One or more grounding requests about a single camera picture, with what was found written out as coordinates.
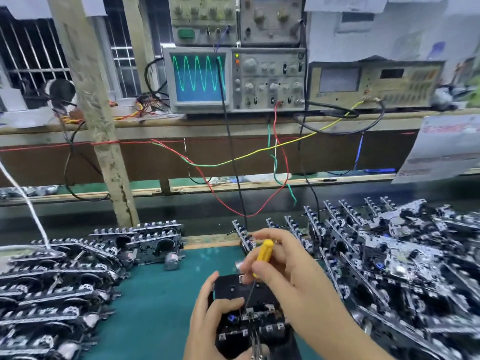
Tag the person's right hand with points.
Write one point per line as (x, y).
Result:
(300, 281)

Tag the person's left hand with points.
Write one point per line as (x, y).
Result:
(202, 329)

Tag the person's left thumb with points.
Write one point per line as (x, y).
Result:
(227, 307)

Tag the person's right thumb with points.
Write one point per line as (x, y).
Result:
(246, 268)

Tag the black cassette mechanism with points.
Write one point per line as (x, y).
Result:
(262, 296)

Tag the person's right forearm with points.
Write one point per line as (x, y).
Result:
(352, 343)

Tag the green work mat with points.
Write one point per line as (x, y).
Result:
(161, 303)

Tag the small silver motor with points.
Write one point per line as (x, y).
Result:
(173, 261)

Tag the wooden shelf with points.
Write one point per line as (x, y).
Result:
(225, 123)

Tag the large heap of cassette mechanisms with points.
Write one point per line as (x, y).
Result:
(405, 273)

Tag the low pile of cassette mechanisms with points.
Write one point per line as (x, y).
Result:
(56, 288)

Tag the oscilloscope with green waveform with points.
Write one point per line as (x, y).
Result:
(240, 78)

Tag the beige test instrument with keypad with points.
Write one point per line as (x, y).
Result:
(375, 84)

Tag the hanging printed paper sheet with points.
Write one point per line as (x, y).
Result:
(438, 149)

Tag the grey instrument with large knobs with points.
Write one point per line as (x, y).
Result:
(270, 18)

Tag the beige signal generator with knobs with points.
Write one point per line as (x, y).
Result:
(202, 18)

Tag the black round speaker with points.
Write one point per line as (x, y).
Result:
(62, 92)

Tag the window grille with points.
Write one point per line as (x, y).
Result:
(33, 59)

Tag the wooden rail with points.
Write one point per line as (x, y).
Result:
(187, 188)

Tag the wooden post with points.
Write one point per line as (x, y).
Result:
(101, 119)

